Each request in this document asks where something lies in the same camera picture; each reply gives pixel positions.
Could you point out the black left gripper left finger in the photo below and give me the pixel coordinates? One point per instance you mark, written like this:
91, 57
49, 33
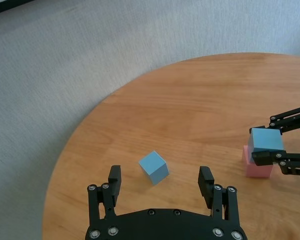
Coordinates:
113, 185

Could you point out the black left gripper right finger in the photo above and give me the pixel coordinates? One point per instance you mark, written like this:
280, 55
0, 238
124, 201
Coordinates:
206, 187

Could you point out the blue building block cube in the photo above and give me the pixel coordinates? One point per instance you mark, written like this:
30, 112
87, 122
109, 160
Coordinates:
153, 167
267, 140

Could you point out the pink building block cube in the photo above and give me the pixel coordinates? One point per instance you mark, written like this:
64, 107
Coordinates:
258, 171

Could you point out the black baseboard strip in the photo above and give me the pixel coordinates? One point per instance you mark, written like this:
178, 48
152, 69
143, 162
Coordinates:
0, 7

